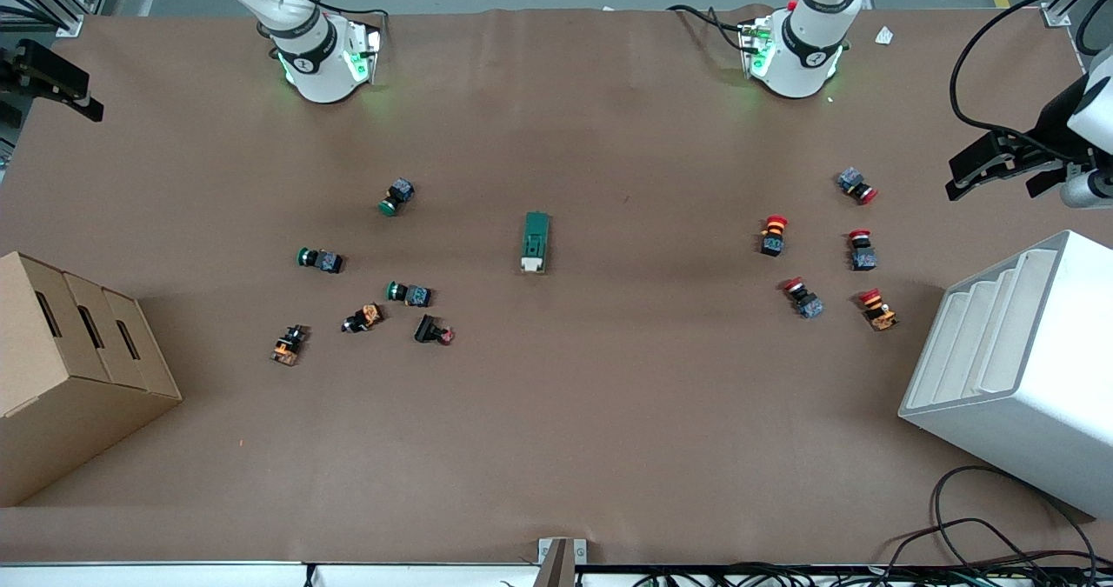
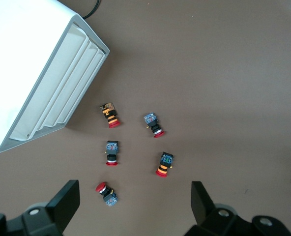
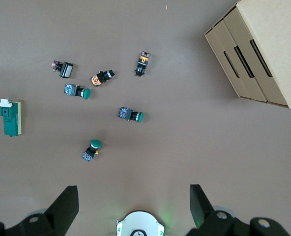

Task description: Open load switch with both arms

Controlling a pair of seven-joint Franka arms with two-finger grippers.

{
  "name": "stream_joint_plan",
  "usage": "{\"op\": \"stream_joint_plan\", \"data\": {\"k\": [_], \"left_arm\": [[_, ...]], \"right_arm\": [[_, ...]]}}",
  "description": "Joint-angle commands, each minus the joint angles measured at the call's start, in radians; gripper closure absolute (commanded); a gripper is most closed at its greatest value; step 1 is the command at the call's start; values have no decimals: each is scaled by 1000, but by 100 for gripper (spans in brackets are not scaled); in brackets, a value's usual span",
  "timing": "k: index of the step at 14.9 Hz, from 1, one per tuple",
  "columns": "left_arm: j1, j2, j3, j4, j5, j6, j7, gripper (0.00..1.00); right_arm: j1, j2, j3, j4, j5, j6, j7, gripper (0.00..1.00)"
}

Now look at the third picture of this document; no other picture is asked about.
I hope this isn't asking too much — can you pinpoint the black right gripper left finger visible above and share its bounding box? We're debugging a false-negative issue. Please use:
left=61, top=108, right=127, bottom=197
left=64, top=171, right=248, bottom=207
left=0, top=185, right=80, bottom=236

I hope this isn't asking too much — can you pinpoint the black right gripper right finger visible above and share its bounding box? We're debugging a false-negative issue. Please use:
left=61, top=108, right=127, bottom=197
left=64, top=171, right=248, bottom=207
left=186, top=184, right=291, bottom=236

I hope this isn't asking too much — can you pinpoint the green terminal block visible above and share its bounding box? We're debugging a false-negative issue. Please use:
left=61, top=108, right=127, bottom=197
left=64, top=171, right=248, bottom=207
left=0, top=98, right=23, bottom=137

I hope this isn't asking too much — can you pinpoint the green mushroom push button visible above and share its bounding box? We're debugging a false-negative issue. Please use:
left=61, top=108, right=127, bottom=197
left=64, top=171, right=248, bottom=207
left=118, top=107, right=145, bottom=123
left=82, top=139, right=103, bottom=162
left=63, top=84, right=91, bottom=101

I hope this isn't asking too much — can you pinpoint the black push button orange base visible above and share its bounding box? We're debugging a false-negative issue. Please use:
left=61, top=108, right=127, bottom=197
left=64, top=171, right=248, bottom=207
left=135, top=51, right=152, bottom=77

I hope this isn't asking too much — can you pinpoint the brown cardboard box with slots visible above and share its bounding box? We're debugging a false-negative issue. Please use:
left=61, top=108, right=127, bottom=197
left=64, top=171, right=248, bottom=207
left=204, top=0, right=291, bottom=109

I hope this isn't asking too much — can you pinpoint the black selector switch orange base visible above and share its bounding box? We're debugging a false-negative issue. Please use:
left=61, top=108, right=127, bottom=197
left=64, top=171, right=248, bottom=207
left=90, top=69, right=116, bottom=88

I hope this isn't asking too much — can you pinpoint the black switch red tip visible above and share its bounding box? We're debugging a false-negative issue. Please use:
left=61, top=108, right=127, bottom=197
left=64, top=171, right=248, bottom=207
left=51, top=60, right=74, bottom=79

